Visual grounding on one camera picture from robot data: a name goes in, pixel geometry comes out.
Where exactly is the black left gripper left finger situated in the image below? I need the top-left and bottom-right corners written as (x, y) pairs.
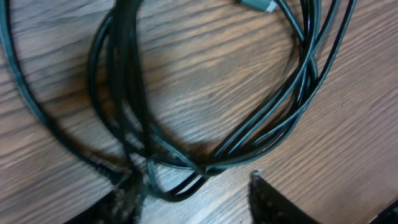
top-left (65, 174), bottom-right (146, 224)

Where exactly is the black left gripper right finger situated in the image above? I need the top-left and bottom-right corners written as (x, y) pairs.
top-left (248, 170), bottom-right (319, 224)

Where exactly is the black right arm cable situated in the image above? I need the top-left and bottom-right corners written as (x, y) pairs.
top-left (368, 198), bottom-right (398, 224)

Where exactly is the thin black micro USB cable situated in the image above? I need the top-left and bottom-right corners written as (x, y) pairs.
top-left (214, 0), bottom-right (358, 170)

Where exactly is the black USB cable thick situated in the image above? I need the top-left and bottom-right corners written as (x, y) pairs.
top-left (0, 0), bottom-right (321, 203)

